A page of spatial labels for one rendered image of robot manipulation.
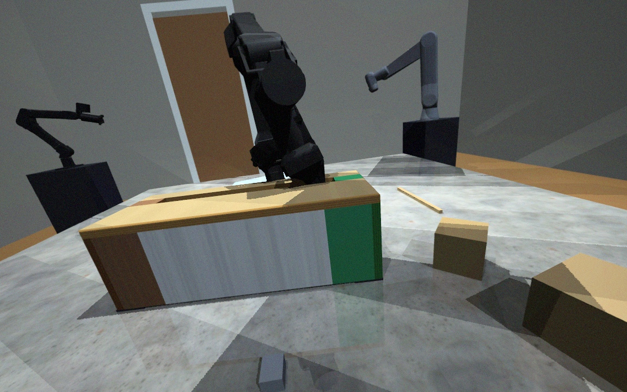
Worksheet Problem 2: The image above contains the tan cube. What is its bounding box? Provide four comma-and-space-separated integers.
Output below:
433, 217, 489, 281

